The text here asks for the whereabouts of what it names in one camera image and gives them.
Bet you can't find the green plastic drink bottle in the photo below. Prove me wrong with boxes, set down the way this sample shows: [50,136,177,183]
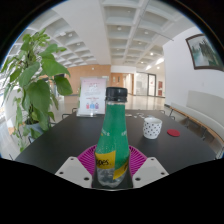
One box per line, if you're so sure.
[94,86,131,190]

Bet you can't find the white polka dot cup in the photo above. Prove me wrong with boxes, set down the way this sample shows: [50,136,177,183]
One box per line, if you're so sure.
[142,116,163,140]

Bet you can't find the recessed ceiling lights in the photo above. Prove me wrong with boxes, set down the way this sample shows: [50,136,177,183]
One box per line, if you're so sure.
[59,24,166,71]

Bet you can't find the dark framed landscape painting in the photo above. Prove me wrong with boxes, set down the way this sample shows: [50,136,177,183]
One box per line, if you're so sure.
[185,33,224,73]

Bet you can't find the green leafy potted plant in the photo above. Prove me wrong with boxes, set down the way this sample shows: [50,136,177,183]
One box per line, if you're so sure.
[0,28,74,153]

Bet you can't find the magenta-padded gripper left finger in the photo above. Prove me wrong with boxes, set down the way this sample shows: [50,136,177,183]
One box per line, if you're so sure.
[54,144,98,189]

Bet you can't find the clear acrylic sign stand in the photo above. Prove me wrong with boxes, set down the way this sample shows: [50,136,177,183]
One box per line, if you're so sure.
[76,76,108,118]

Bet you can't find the long white bench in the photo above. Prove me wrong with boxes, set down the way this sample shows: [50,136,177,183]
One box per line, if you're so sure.
[164,89,224,159]

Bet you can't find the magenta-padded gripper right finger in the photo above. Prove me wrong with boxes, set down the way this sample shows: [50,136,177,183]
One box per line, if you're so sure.
[128,144,170,189]

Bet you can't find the flat round red coaster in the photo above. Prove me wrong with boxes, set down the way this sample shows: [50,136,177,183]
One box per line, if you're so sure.
[166,128,181,138]

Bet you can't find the black metal chairs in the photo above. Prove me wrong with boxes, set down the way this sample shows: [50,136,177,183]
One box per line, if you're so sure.
[61,107,167,120]

